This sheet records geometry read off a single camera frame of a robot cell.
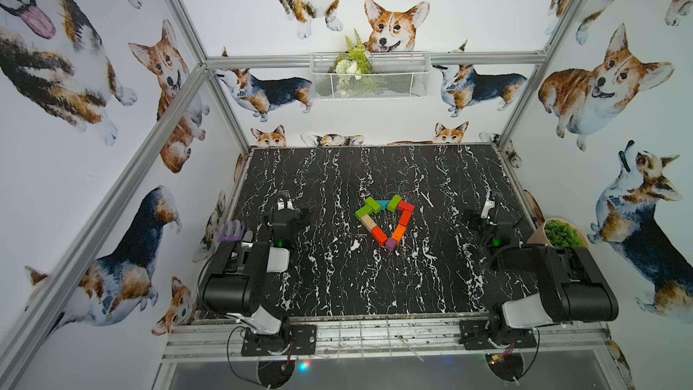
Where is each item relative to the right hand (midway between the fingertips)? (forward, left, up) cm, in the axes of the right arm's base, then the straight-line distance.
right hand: (480, 203), depth 92 cm
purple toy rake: (-9, +88, -5) cm, 89 cm away
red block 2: (-9, +35, -5) cm, 37 cm away
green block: (+4, +29, -6) cm, 30 cm away
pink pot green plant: (-13, -19, +4) cm, 23 cm away
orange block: (-8, +28, -6) cm, 30 cm away
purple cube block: (-12, +31, -6) cm, 34 cm away
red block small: (+4, +24, -8) cm, 26 cm away
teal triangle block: (+4, +33, -6) cm, 34 cm away
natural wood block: (-4, +39, -6) cm, 39 cm away
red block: (-1, +25, -7) cm, 26 cm away
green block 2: (+4, +37, -6) cm, 37 cm away
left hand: (+1, +65, +1) cm, 65 cm away
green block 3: (+1, +41, -6) cm, 41 cm away
